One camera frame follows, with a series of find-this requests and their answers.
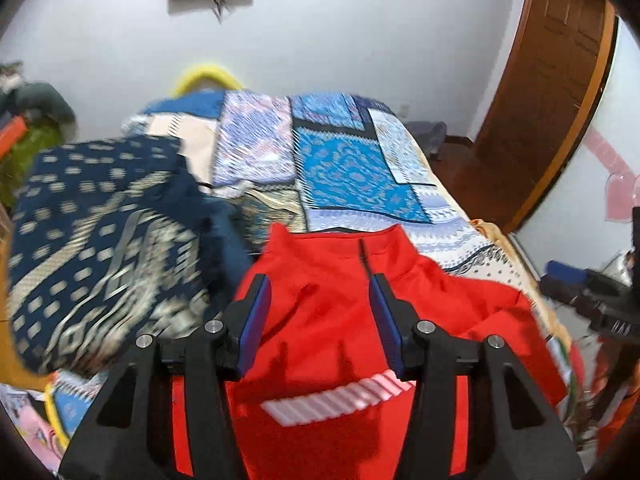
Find grey backpack on floor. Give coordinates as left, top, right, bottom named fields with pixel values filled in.
left=405, top=122, right=447, bottom=160

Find green patterned cloth cabinet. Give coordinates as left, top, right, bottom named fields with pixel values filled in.
left=1, top=118, right=64, bottom=211

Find yellow ring behind bed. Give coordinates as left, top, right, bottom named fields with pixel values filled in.
left=170, top=63, right=246, bottom=99

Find pink heart wall sticker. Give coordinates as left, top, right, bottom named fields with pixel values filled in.
left=584, top=127, right=639, bottom=223

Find blue patchwork bed cover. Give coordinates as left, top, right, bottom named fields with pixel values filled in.
left=44, top=89, right=576, bottom=441

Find red zip jacket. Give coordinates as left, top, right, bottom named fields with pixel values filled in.
left=171, top=222, right=572, bottom=480

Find folded navy patterned clothes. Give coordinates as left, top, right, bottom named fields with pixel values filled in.
left=6, top=136, right=252, bottom=375

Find clutter pile on cabinet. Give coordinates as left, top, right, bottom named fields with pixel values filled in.
left=1, top=61, right=76, bottom=125

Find brown wooden door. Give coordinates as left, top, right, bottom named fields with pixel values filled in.
left=475, top=0, right=617, bottom=233

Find orange box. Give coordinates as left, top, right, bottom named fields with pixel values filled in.
left=0, top=116, right=27, bottom=158

